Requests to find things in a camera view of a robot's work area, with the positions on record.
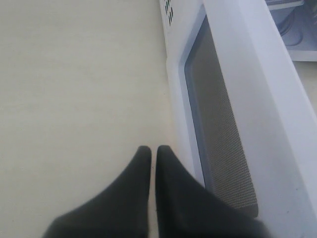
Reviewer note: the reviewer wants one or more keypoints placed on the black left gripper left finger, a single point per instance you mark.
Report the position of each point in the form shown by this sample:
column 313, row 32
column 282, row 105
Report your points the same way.
column 119, row 211

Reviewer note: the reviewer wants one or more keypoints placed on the white microwave door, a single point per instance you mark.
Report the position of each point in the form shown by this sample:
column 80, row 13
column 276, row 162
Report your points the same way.
column 247, row 131

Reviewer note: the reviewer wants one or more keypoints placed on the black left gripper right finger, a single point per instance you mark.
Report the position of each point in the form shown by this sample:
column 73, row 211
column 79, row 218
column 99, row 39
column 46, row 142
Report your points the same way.
column 185, row 209

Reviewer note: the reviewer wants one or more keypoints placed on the white microwave oven body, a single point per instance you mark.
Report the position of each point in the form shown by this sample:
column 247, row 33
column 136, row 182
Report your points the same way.
column 296, row 22

